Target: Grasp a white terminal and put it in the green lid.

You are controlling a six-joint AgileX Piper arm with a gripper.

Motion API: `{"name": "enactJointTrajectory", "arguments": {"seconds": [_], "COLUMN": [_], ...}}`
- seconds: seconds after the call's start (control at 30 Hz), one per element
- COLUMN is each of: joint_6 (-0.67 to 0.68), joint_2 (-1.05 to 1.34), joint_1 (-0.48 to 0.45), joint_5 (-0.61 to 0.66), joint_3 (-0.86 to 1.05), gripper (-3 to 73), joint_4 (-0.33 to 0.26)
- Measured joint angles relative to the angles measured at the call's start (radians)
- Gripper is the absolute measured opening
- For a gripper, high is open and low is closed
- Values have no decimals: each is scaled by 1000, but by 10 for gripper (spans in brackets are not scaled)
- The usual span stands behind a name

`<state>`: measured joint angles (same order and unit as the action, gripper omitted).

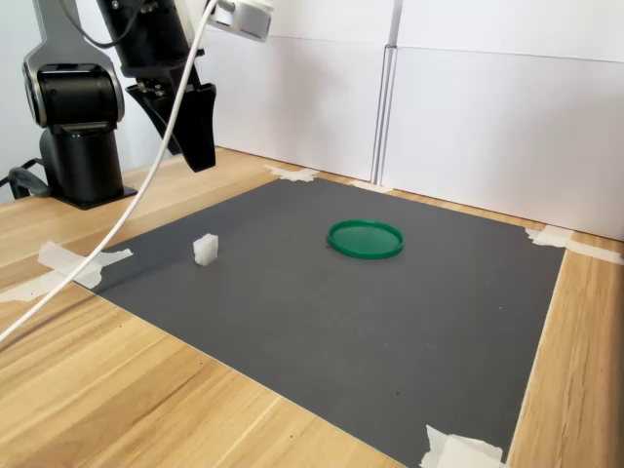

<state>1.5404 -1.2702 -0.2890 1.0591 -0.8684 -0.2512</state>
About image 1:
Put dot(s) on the white partition panel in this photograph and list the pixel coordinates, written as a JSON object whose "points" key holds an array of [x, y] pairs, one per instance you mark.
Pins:
{"points": [[292, 97], [512, 146]]}

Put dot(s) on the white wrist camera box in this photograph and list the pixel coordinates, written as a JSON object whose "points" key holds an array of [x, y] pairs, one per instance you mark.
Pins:
{"points": [[244, 22]]}

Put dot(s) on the white tape strip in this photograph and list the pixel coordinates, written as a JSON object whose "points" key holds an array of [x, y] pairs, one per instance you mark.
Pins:
{"points": [[439, 453], [595, 252], [278, 171], [117, 256], [370, 186], [468, 446], [304, 174], [551, 236], [56, 254]]}

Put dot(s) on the small white plastic terminal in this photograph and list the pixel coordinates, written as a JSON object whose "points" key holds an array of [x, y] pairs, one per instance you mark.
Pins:
{"points": [[205, 251]]}

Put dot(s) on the dark grey mat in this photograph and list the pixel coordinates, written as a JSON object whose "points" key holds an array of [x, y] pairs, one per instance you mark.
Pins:
{"points": [[317, 331]]}

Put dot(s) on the clear panel connector strip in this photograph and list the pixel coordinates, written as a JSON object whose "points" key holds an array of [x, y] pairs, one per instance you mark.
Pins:
{"points": [[385, 112]]}

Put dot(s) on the round green lid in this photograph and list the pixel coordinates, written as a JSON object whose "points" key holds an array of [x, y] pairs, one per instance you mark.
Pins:
{"points": [[365, 239]]}

